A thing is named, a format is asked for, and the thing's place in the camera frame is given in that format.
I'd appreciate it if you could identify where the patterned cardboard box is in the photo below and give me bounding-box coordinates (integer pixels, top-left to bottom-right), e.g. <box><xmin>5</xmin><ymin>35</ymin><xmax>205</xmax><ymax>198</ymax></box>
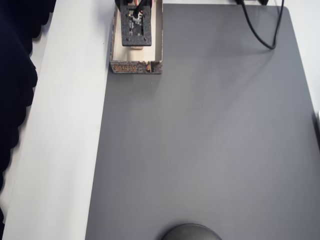
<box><xmin>109</xmin><ymin>0</ymin><xmax>165</xmax><ymax>75</ymax></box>

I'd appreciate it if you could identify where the dark blue curtain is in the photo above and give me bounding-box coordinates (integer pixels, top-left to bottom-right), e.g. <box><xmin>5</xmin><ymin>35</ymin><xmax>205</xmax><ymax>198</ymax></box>
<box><xmin>0</xmin><ymin>0</ymin><xmax>59</xmax><ymax>227</ymax></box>

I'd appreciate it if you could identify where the grey table mat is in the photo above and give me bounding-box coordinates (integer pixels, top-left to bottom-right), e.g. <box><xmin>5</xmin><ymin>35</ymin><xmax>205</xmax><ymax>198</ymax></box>
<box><xmin>84</xmin><ymin>2</ymin><xmax>320</xmax><ymax>240</ymax></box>

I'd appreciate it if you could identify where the black round-base stand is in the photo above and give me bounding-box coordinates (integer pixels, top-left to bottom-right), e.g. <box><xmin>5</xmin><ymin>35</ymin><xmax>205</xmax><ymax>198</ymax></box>
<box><xmin>159</xmin><ymin>223</ymin><xmax>223</xmax><ymax>240</ymax></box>

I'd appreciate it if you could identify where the thick black cable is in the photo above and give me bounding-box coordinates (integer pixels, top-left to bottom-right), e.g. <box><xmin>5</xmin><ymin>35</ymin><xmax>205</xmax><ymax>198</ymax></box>
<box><xmin>240</xmin><ymin>0</ymin><xmax>286</xmax><ymax>50</ymax></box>

